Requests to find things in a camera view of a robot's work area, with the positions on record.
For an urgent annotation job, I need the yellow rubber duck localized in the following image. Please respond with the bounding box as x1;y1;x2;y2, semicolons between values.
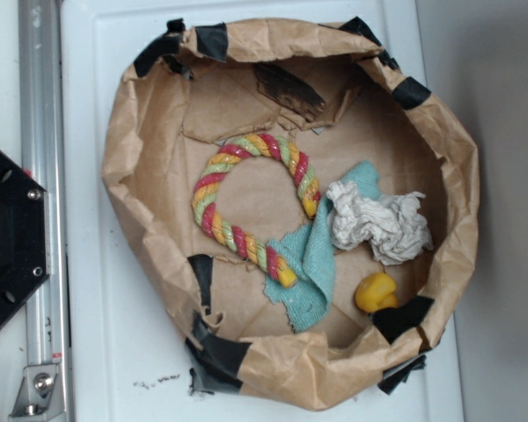
355;273;399;313

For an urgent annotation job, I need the brown paper bag bin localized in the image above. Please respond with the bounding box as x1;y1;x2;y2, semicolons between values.
102;18;480;411

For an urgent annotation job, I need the white tray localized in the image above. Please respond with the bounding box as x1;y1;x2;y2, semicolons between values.
61;1;464;421

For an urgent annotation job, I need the crumpled white paper towel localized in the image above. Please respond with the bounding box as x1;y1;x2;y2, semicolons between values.
326;181;434;266

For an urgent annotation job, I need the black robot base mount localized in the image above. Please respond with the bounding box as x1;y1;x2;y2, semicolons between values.
0;150;48;330

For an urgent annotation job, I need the metal corner bracket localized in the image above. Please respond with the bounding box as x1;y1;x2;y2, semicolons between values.
8;363;66;421

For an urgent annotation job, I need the multicolored twisted rope toy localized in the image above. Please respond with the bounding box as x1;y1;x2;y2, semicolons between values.
191;133;321;288

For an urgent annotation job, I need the teal cloth towel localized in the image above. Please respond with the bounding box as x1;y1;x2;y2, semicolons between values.
263;160;382;334

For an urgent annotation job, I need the aluminum extrusion rail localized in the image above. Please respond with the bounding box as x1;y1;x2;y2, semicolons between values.
18;1;75;421

